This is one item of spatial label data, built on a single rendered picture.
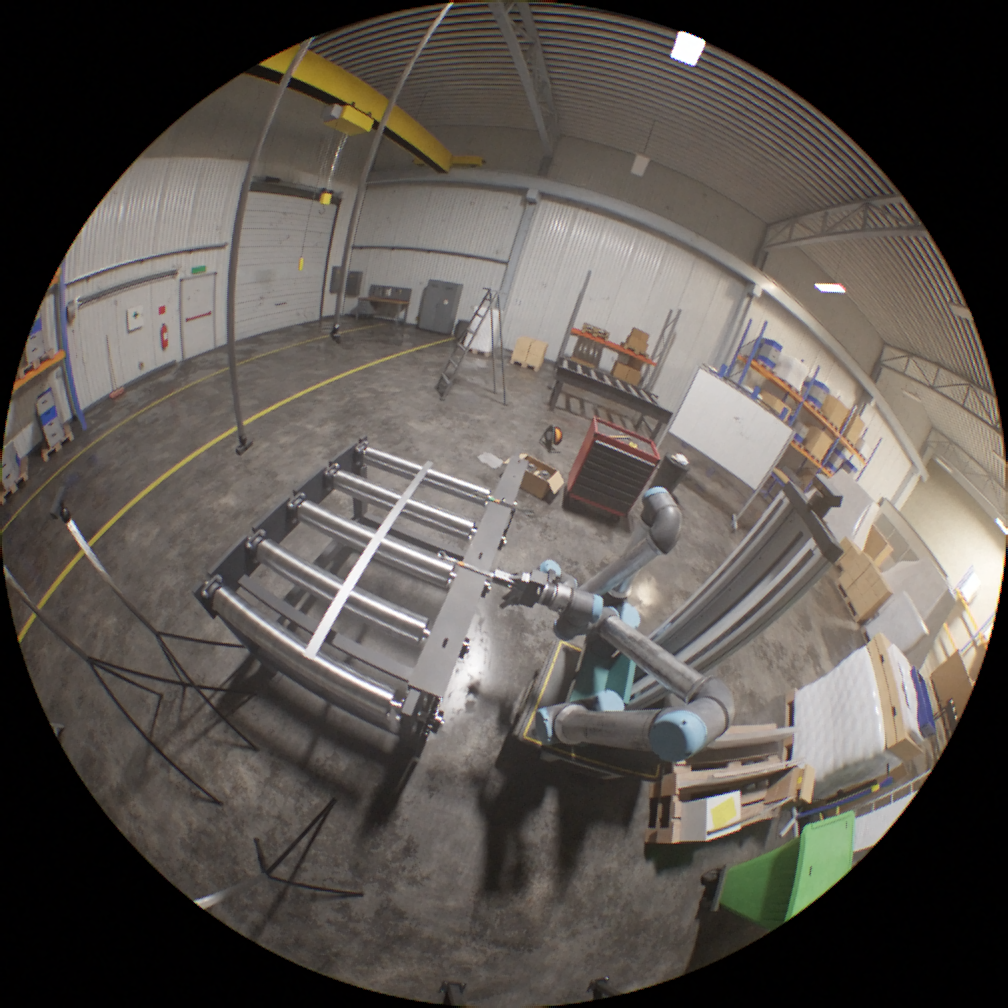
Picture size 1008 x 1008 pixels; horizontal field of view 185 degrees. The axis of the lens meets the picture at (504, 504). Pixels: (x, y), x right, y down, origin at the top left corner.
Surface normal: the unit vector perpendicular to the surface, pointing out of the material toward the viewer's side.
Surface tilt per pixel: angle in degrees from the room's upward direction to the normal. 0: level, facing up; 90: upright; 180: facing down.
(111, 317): 90
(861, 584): 90
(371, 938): 0
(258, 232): 90
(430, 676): 0
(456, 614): 0
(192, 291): 90
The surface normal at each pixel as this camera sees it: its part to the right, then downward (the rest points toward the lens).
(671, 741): -0.90, -0.13
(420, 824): 0.25, -0.75
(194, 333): 0.94, 0.34
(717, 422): -0.59, 0.37
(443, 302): -0.23, 0.56
